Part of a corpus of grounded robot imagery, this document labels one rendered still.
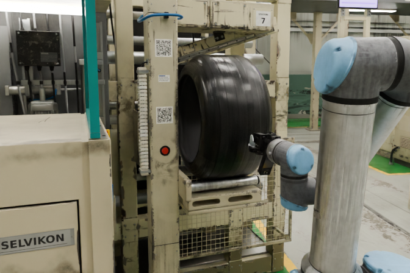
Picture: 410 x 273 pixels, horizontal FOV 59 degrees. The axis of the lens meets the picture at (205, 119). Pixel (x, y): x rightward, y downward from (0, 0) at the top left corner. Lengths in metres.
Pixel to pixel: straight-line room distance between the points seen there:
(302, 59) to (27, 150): 11.43
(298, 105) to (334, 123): 11.07
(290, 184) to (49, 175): 0.75
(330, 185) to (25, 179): 0.63
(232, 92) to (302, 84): 10.44
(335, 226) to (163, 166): 0.92
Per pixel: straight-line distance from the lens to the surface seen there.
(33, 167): 0.76
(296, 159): 1.18
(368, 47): 0.80
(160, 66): 1.58
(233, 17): 1.99
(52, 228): 0.79
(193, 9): 1.91
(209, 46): 2.07
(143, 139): 1.60
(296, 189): 1.22
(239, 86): 1.51
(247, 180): 1.70
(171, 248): 1.78
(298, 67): 11.89
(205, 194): 1.65
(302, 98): 11.91
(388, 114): 0.95
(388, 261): 1.13
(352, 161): 0.84
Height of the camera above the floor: 1.40
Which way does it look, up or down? 7 degrees down
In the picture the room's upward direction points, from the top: straight up
